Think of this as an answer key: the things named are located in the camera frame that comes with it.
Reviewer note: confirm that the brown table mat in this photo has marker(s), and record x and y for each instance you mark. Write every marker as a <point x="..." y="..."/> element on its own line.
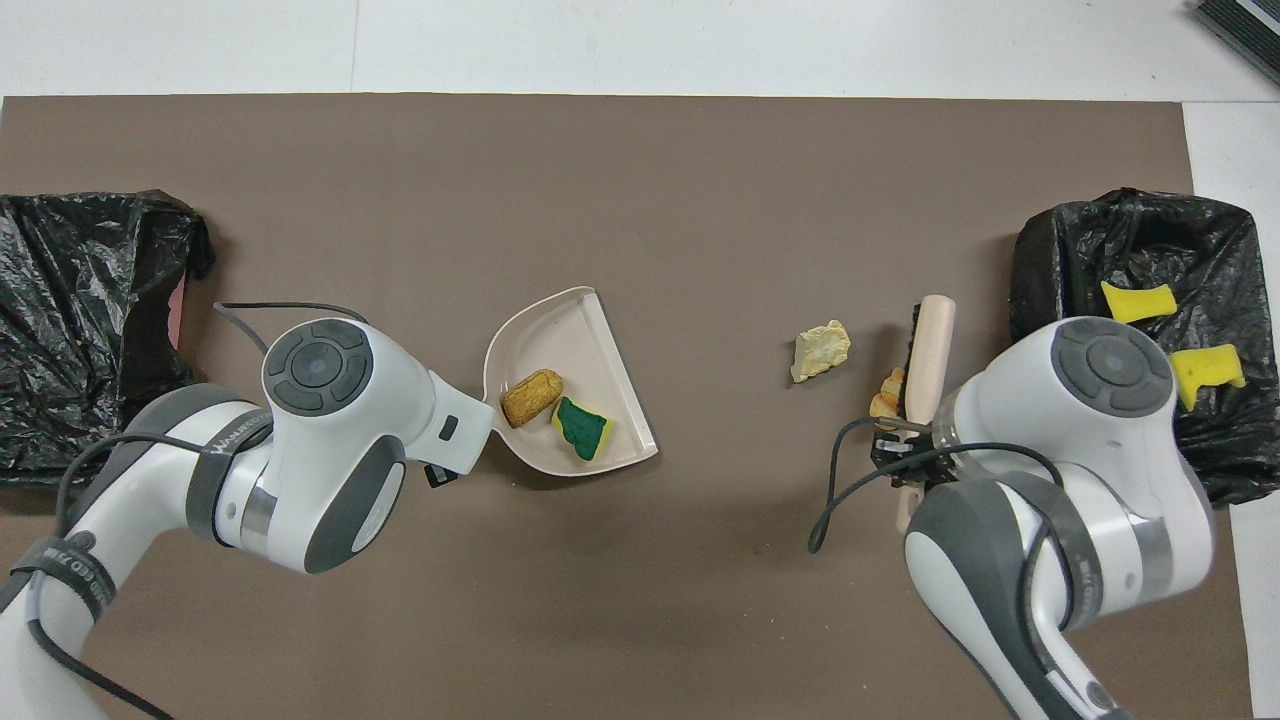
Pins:
<point x="600" y="150"/>

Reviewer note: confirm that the beige hand brush black bristles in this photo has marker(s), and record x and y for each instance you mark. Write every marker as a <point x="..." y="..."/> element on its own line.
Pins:
<point x="932" y="350"/>

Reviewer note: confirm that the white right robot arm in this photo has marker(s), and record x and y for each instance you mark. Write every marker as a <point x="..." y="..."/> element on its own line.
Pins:
<point x="1090" y="450"/>

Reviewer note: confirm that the orange-brown foam lump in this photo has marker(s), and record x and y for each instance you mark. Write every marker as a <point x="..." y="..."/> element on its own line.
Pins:
<point x="532" y="398"/>

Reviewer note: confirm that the beige plastic dustpan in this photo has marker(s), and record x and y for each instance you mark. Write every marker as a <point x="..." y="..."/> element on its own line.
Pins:
<point x="560" y="335"/>

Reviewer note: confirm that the cream foam chunk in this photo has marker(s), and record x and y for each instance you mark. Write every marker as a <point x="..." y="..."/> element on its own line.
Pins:
<point x="820" y="350"/>
<point x="886" y="395"/>

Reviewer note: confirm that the black bag lined pink bin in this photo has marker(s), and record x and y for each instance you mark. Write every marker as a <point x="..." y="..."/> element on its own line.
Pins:
<point x="70" y="330"/>

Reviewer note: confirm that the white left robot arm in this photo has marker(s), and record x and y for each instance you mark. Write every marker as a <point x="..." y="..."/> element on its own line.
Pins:
<point x="330" y="420"/>

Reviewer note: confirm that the wedge yellow sponge piece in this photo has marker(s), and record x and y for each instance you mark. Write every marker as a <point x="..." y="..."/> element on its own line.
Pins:
<point x="1135" y="303"/>

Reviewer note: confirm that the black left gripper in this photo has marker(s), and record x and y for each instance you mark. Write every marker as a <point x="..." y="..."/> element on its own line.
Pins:
<point x="441" y="475"/>

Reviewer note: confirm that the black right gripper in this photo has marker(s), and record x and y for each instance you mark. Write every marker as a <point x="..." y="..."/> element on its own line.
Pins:
<point x="940" y="458"/>

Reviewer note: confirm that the dark ribbed box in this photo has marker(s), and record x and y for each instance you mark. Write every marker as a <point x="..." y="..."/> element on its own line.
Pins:
<point x="1250" y="25"/>

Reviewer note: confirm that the green and yellow sponge piece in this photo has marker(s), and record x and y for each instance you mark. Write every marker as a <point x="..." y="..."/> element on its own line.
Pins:
<point x="582" y="428"/>

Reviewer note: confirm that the notched yellow sponge piece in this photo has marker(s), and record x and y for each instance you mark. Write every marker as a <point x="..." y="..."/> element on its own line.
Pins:
<point x="1208" y="370"/>

